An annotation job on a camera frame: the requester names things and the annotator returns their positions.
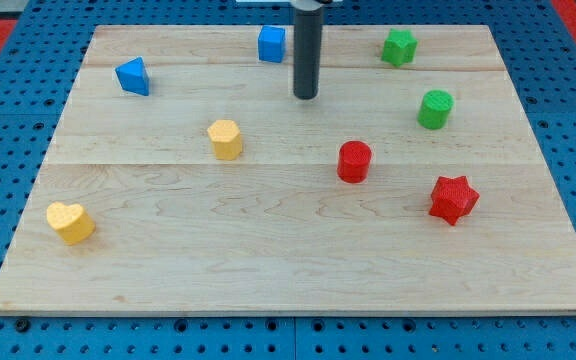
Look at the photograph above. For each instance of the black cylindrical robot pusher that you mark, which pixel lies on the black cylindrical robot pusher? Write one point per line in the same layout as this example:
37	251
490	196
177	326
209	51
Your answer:
307	41

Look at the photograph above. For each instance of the red star block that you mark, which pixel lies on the red star block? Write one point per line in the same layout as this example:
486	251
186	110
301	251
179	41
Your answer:
452	198

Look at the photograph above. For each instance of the light wooden board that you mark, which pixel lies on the light wooden board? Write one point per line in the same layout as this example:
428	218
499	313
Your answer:
276	232

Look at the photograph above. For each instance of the red cylinder block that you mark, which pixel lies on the red cylinder block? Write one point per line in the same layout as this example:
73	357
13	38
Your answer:
354	161

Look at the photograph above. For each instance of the yellow heart block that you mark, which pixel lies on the yellow heart block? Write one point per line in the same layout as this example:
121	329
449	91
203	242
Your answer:
72	223

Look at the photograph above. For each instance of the green cylinder block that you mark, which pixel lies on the green cylinder block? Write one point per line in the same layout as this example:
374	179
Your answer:
435	109

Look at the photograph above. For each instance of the blue cube block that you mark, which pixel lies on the blue cube block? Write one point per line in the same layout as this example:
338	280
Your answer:
271	44

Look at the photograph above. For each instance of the blue triangle block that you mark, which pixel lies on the blue triangle block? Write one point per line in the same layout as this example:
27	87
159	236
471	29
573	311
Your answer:
133	76

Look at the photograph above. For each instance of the yellow hexagon block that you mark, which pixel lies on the yellow hexagon block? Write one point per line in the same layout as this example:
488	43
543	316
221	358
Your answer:
226	139

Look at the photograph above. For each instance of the green star block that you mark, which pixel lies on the green star block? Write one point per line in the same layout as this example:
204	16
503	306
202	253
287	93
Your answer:
399	47

